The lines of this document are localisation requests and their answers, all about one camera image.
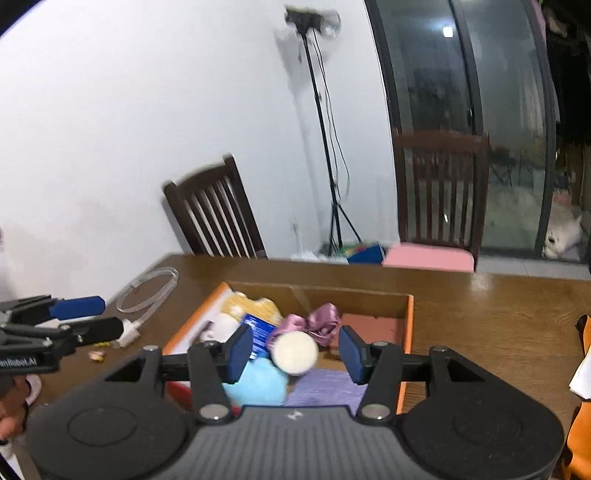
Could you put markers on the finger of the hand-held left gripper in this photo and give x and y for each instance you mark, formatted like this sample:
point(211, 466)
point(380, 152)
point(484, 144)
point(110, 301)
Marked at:
point(78, 307)
point(97, 330)

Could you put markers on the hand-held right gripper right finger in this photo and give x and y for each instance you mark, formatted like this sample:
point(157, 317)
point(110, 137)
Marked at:
point(352, 355)

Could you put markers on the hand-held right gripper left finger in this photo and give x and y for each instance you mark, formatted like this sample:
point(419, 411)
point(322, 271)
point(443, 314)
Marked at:
point(240, 355)

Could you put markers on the light blue plush toy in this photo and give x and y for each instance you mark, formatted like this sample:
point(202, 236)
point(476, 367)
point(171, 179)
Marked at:
point(261, 383)

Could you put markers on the purple fluffy cloth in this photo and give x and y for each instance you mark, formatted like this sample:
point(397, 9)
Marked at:
point(323, 392)

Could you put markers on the pink satin bow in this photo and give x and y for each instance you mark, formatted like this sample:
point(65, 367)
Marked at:
point(318, 321)

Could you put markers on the yellow and white sheep plush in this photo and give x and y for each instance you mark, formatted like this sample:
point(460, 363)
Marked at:
point(249, 304)

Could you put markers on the white round soft toy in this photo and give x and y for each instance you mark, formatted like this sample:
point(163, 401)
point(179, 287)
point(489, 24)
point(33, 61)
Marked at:
point(295, 353)

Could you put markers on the cardboard box with orange rim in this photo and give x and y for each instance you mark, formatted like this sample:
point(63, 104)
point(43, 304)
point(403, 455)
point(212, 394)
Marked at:
point(360, 300)

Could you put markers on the person's left hand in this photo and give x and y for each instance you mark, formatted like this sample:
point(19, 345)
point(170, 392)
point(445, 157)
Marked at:
point(9, 415)

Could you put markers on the small yellow flower ornament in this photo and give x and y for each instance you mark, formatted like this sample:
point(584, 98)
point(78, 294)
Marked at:
point(104, 344)

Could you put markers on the small pink flower ornament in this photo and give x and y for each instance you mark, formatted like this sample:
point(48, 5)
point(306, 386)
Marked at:
point(98, 356)

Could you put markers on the blue printed packet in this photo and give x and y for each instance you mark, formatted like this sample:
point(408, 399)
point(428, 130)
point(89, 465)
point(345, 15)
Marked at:
point(258, 330)

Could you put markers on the white charger adapter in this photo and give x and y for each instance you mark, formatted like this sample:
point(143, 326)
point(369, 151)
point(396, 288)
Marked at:
point(128, 334)

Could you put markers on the blue box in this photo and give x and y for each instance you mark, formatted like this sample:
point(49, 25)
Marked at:
point(367, 254)

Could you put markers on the white plastic bag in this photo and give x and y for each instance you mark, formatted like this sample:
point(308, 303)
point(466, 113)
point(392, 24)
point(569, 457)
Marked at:
point(318, 257)

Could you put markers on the pink seat cushion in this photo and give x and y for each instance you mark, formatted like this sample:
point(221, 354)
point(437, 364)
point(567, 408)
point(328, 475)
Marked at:
point(429, 258)

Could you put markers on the dark wooden slatted chair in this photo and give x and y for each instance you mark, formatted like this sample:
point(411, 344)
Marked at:
point(240, 203)
point(438, 143)

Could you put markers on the black tripod stand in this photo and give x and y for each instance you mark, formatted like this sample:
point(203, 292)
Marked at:
point(323, 134)

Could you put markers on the white fluffy object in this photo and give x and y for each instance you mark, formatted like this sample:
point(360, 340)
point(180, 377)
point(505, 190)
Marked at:
point(563, 235)

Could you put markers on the orange bag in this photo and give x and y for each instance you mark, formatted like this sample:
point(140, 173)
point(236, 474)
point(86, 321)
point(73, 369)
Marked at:
point(581, 438)

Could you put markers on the sliding glass door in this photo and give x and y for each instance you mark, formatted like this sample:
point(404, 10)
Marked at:
point(425, 46)

